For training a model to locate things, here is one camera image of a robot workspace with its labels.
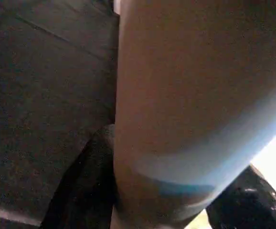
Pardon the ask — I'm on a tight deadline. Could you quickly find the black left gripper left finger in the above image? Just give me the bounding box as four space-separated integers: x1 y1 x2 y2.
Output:
40 124 117 229

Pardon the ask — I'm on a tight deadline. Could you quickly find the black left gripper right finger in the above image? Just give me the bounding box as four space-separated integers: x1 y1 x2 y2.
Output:
206 165 276 229

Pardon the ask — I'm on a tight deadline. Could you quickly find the white plastic table leg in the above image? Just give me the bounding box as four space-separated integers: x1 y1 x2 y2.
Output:
110 0 276 229

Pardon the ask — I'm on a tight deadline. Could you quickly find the black work mat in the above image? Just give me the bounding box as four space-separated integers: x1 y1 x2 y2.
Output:
0 0 120 227

